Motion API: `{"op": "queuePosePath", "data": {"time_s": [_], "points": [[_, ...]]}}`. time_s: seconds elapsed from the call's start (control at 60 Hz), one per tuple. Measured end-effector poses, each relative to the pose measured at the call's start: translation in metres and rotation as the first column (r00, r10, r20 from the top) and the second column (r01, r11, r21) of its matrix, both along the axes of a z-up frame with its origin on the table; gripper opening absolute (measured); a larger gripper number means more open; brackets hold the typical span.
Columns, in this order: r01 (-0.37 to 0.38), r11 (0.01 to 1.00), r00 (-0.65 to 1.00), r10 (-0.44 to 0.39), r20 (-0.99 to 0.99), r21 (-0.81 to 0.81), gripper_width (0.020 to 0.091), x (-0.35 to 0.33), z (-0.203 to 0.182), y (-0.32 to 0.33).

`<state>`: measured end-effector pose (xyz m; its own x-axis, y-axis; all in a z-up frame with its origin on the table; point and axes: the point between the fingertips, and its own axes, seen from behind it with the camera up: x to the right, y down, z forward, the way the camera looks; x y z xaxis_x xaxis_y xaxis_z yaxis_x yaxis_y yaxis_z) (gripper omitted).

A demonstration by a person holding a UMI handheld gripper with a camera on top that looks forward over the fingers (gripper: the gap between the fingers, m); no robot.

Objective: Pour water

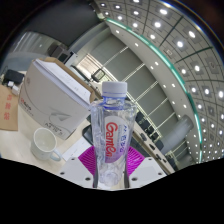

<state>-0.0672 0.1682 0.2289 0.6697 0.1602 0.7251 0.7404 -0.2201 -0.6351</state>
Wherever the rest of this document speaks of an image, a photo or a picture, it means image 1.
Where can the ceiling lights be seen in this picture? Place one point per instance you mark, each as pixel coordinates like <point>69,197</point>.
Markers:
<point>180,43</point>

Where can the row of black chairs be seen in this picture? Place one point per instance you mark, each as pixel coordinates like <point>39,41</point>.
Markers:
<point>150,130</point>

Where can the dark grey monitor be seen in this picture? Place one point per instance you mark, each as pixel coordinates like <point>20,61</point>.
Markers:
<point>59,52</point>

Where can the long curved conference desk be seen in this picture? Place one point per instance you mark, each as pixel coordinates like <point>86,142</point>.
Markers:
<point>146,143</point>

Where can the black power adapter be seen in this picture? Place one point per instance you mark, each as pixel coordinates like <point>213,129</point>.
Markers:
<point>15,76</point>

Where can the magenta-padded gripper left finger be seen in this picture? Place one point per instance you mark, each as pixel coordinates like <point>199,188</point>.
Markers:
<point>88,161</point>

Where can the brown paper envelope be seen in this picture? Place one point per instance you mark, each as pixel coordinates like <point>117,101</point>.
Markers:
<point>8,106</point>

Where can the black mesh office chair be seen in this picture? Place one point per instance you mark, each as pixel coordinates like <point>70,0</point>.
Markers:
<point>98,75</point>

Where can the clear plastic water bottle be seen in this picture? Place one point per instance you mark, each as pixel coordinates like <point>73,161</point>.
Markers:
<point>113,133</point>

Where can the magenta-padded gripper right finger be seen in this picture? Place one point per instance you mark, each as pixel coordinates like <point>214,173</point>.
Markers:
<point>136,161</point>

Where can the white ceramic mug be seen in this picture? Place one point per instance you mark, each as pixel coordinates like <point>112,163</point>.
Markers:
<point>43,141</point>

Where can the white cardboard paper box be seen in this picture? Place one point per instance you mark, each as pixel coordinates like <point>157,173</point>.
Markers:
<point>50,96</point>

